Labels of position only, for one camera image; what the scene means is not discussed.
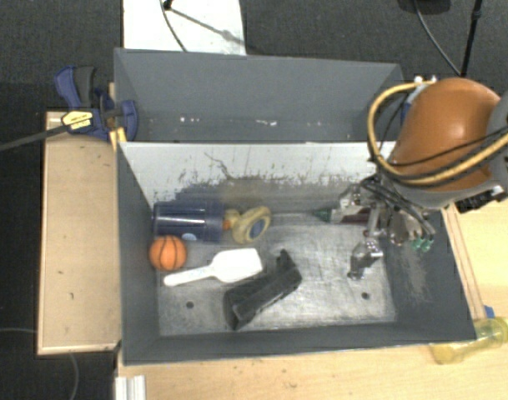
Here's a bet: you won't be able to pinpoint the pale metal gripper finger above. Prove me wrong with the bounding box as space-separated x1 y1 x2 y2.
361 239 385 263
347 254 374 282

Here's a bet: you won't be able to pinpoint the grey metal bin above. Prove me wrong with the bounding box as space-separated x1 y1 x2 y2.
113 47 478 367

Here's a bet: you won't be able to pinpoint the black stapler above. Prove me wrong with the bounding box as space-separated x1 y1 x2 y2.
222 248 304 333

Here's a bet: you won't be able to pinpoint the yellow toy with blue centre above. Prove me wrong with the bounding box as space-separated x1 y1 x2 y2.
224 205 273 246

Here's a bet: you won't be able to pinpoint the white plastic scoop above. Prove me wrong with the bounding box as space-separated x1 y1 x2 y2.
163 247 264 288

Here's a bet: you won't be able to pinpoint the dark blue cylinder can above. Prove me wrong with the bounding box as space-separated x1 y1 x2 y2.
151 200 227 243

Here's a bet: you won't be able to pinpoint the orange toy basketball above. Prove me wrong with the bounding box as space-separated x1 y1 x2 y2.
148 234 189 273

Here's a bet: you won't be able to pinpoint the pale wood board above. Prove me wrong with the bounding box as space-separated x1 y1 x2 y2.
36 111 123 356

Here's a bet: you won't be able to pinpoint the black cylinder on white bracket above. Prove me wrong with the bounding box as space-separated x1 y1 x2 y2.
455 184 508 215

